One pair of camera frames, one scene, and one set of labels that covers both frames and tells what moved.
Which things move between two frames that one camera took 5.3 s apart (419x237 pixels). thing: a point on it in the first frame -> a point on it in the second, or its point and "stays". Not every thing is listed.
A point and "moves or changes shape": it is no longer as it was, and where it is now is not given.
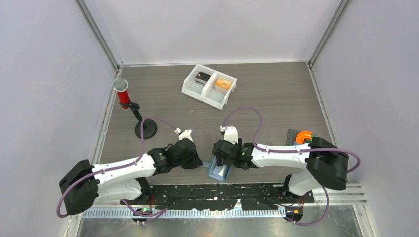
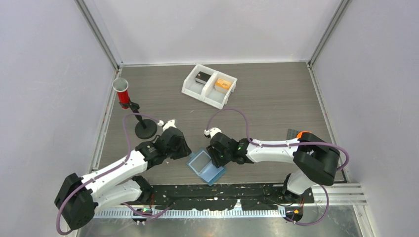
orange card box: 222,85 stays
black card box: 201,78 stays
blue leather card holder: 212,166 moves or changes shape
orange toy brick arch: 302,135 stays
